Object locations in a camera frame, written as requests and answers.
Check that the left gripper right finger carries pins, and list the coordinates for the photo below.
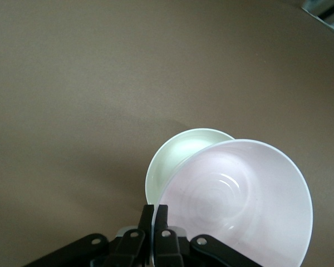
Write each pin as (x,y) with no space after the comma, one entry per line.
(167,250)

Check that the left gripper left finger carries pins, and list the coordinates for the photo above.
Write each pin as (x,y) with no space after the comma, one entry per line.
(122,250)

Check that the pink plastic bowl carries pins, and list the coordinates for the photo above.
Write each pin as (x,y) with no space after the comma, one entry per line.
(239,194)

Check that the white plastic bowl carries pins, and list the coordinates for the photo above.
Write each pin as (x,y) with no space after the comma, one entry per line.
(169,161)

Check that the brown table cover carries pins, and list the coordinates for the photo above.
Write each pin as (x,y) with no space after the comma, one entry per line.
(72,83)

